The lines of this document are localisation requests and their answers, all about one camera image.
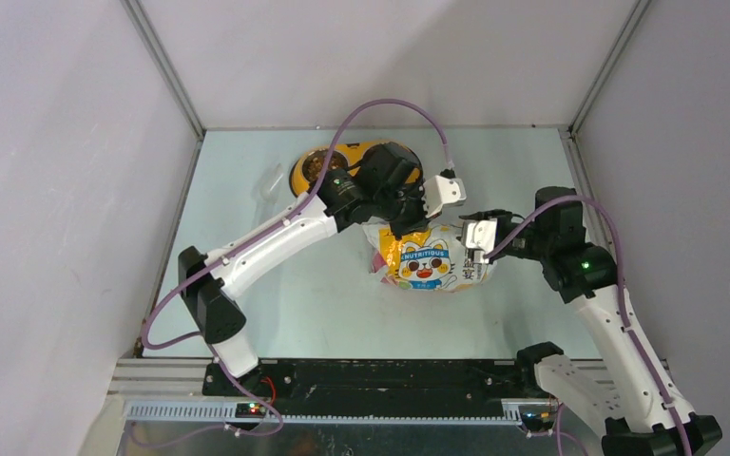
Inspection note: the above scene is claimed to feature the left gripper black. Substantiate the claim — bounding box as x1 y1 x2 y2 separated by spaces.
373 177 440 240

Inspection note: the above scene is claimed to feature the colourful pet food bag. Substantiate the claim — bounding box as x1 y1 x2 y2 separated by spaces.
362 223 494 293

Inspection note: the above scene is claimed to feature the clear plastic scoop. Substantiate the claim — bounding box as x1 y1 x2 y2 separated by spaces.
258 163 284 204

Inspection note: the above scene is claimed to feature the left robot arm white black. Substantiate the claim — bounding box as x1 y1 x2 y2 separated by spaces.
179 142 443 396

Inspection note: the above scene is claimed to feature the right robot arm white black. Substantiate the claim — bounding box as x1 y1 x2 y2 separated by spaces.
484 186 722 455

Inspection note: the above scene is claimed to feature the yellow double pet bowl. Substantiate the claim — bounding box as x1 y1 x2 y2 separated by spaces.
288 140 424 201

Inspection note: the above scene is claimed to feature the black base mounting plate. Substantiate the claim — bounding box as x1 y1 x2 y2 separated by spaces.
239 358 557 418

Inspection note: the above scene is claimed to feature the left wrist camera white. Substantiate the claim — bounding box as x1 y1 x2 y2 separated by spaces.
422 175 467 219

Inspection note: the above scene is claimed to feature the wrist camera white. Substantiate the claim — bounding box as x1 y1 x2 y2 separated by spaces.
422 175 467 219
460 218 498 264

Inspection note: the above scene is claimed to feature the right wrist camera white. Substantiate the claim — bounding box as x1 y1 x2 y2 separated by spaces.
460 218 498 264

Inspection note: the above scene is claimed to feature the grey slotted cable duct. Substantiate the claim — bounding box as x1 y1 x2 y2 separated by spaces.
124 401 530 426

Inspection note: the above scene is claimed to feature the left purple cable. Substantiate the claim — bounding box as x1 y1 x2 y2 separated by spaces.
126 98 455 449

